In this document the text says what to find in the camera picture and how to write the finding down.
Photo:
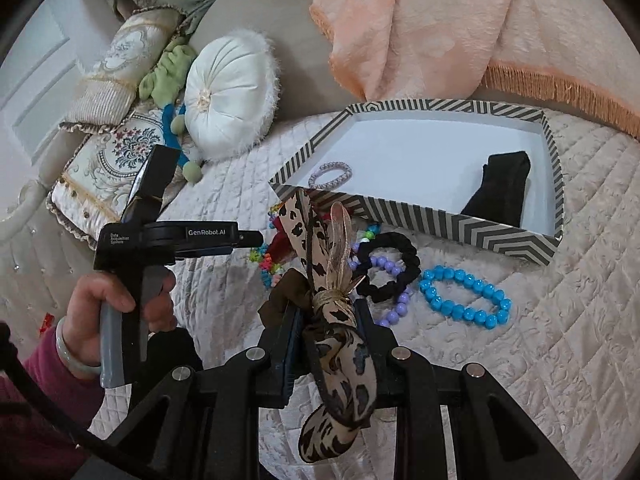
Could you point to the floral embroidered pillow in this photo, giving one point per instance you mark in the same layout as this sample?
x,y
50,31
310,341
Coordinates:
x,y
115,150

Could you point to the leopard print hair bow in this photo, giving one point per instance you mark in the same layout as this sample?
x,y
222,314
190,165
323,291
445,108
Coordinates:
x,y
345,360

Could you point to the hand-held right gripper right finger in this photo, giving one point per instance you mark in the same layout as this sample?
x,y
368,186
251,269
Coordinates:
x,y
385,375

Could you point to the red hair bow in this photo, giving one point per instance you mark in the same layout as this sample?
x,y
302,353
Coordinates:
x,y
280,250

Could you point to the cream tufted bed frame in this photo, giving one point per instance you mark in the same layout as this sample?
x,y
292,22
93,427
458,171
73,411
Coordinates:
x,y
30,260

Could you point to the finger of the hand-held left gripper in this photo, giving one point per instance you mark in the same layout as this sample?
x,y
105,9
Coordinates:
x,y
250,240

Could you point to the white round cushion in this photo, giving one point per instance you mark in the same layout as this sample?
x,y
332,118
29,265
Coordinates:
x,y
225,90

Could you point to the white panel door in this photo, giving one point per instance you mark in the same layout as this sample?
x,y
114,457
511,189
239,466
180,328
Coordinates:
x,y
40,60

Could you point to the striped cardboard box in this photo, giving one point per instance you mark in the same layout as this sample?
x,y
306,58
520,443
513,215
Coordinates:
x,y
450,225

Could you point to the cream striped pillow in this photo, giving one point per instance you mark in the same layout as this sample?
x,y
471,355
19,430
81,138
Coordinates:
x,y
120,55

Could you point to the person's left hand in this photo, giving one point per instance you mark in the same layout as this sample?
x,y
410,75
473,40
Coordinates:
x,y
85,310

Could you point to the grey upholstered cushion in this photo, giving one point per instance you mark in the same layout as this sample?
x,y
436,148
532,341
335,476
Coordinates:
x,y
280,10

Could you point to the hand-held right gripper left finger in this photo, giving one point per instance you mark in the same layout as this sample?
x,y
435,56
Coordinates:
x,y
291,355

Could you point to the pale jade bangle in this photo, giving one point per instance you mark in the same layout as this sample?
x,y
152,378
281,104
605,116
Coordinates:
x,y
62,349

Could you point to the black cloth headband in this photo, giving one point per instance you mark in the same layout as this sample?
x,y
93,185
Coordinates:
x,y
500,180

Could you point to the black scrunchie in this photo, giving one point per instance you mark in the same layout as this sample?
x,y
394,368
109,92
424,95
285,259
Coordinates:
x,y
407,260

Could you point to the person's left forearm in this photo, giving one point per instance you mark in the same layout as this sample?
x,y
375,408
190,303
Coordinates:
x,y
35,410

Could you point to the peach fringed blanket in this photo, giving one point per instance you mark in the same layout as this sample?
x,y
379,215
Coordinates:
x,y
425,25

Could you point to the green plush toy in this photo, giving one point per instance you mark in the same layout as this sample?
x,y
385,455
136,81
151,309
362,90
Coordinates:
x,y
170,75

